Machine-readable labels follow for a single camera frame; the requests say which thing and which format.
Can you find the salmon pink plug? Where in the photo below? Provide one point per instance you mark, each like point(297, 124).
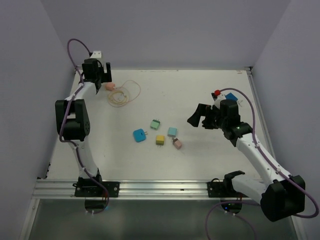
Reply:
point(110, 86)

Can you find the pink brown plug adapter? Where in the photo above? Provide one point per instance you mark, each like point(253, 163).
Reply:
point(177, 143)

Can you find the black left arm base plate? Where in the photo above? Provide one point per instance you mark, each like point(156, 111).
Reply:
point(91, 190)

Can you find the yellow olive plug adapter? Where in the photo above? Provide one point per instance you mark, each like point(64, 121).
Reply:
point(160, 140)

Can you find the aluminium right side rail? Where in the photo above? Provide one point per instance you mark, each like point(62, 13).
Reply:
point(260, 113)

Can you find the bright blue plug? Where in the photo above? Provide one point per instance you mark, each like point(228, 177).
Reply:
point(139, 135)

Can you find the light teal plug adapter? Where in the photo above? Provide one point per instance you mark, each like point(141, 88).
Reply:
point(172, 132)

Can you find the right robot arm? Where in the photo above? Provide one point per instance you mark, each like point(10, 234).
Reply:
point(279, 194)

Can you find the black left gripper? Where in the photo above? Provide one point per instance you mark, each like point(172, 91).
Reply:
point(106, 77)

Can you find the dark blue cube socket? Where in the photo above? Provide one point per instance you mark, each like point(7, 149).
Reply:
point(231, 96)

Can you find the aluminium table front rail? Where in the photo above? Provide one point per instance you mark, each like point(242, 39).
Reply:
point(148, 190)

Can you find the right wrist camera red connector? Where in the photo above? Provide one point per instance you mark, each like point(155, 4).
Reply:
point(217, 98)

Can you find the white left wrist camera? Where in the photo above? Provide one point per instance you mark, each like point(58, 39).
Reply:
point(96, 54)

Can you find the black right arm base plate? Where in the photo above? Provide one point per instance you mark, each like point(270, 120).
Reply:
point(217, 189)

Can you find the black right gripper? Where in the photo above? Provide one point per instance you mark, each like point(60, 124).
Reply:
point(201, 111)

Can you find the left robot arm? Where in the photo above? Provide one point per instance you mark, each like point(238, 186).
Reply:
point(72, 118)

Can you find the green plug adapter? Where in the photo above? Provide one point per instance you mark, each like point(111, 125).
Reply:
point(155, 124)

